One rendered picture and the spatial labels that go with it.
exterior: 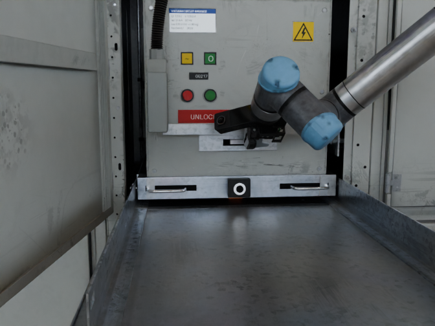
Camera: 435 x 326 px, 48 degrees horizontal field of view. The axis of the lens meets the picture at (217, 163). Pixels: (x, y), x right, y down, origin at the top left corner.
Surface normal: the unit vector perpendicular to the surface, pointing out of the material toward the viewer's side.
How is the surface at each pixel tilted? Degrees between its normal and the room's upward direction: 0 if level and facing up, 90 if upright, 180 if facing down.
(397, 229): 90
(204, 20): 90
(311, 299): 0
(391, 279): 0
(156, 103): 90
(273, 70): 60
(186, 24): 90
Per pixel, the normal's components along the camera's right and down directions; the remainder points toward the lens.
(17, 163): 1.00, 0.01
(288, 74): 0.08, -0.36
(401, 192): 0.08, 0.15
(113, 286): 0.00, -0.99
